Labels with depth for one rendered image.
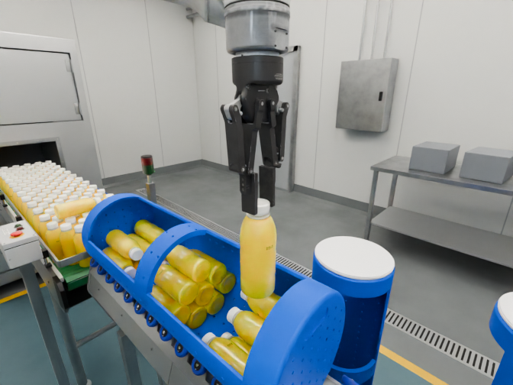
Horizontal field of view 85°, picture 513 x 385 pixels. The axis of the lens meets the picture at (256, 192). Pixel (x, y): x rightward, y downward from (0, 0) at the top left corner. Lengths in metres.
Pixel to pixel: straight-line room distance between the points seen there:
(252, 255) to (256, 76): 0.28
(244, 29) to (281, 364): 0.50
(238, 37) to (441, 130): 3.43
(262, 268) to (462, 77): 3.39
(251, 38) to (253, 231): 0.28
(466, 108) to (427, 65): 0.62
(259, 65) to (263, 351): 0.45
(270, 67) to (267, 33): 0.04
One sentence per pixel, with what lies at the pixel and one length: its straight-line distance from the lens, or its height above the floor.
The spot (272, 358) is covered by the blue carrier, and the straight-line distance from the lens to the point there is 0.54.
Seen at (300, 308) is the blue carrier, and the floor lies 1.23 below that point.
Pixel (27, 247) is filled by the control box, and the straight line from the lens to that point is 1.34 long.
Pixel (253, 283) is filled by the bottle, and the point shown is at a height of 1.28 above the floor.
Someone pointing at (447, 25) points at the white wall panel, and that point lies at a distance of 3.80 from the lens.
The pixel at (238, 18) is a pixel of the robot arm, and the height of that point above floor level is 1.69.
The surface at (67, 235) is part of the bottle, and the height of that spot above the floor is 1.04.
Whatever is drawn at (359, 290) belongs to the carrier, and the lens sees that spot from 1.03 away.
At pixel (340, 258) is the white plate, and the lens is 1.07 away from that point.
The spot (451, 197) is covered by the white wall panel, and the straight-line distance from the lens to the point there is 3.85.
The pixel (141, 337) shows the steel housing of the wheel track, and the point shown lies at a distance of 1.05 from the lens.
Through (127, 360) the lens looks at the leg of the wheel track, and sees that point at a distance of 1.54.
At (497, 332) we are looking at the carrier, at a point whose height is 0.98.
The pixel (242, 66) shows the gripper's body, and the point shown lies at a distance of 0.42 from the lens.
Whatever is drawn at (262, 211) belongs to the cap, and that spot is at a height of 1.41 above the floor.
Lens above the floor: 1.60
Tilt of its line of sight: 20 degrees down
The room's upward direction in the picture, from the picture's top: straight up
